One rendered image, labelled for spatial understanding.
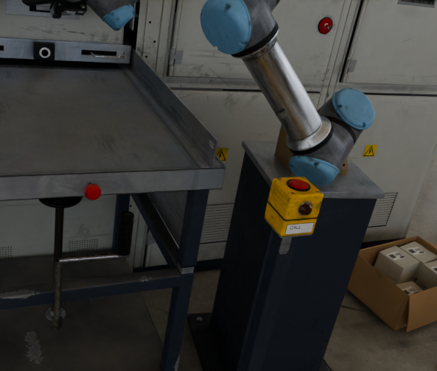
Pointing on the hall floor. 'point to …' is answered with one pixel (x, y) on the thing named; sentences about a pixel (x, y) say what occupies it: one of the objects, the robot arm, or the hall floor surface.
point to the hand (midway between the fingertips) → (51, 9)
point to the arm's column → (301, 359)
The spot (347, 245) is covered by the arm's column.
